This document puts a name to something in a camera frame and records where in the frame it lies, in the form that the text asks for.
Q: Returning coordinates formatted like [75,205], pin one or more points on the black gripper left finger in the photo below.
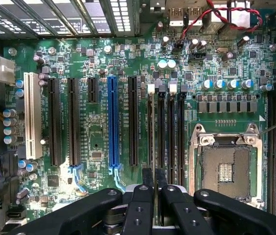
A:
[138,210]

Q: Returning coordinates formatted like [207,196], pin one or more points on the blue expansion slot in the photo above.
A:
[113,122]

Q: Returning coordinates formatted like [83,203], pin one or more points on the white-latch RAM slot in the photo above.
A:
[171,127]
[149,117]

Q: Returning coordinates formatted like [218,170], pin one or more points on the black-latch RAM slot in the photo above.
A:
[181,127]
[272,151]
[161,127]

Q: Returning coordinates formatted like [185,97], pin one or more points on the silver CPU socket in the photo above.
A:
[226,166]

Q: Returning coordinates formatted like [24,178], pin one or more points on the long black expansion slot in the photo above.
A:
[54,122]
[74,122]
[133,122]

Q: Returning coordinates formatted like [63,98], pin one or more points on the short black expansion slot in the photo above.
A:
[92,90]

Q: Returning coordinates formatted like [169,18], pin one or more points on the white power connector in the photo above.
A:
[3,69]

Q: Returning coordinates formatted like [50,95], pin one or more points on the silver USB port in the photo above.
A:
[176,16]
[194,16]

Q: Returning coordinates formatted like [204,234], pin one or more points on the black SATA port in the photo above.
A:
[16,213]

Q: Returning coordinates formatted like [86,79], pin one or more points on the purple and black connector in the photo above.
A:
[1,166]

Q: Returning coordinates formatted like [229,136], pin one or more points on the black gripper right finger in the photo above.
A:
[184,213]

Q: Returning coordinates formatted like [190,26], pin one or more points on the white PCI expansion slot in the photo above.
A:
[32,115]

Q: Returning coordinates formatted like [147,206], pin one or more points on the green PC motherboard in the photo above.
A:
[98,137]

